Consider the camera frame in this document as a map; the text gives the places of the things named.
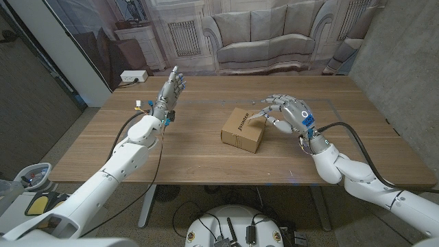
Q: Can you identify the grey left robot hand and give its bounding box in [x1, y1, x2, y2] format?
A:
[150, 65, 187, 121]

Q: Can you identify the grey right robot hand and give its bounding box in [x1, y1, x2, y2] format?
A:
[260, 94, 316, 137]

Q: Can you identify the brown cardboard packing box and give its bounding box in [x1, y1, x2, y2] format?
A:
[220, 107, 267, 154]

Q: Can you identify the white power strip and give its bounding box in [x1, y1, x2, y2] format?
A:
[119, 69, 149, 83]

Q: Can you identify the printed living room backdrop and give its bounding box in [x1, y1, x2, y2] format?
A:
[44, 0, 388, 92]

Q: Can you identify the black round floor fan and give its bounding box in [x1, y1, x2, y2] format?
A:
[153, 184, 181, 203]

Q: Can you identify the grey table leg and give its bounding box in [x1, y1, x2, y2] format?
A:
[137, 184, 157, 229]
[310, 185, 332, 233]

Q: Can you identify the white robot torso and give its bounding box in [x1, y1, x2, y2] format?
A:
[185, 204, 285, 247]

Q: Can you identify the black power adapter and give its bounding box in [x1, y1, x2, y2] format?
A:
[246, 224, 257, 245]

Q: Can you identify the black antenna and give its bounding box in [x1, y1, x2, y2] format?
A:
[226, 216, 239, 246]

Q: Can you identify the white grey controller device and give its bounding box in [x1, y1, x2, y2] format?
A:
[13, 162, 54, 192]

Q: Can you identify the clear plastic bin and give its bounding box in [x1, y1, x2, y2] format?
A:
[0, 179, 25, 215]

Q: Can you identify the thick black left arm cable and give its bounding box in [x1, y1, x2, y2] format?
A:
[106, 109, 154, 162]

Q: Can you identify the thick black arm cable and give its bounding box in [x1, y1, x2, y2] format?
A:
[317, 121, 439, 195]
[106, 109, 154, 162]

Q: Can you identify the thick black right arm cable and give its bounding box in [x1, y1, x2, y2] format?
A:
[317, 121, 439, 195]

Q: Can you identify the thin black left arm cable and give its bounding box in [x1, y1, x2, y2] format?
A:
[80, 126, 165, 238]

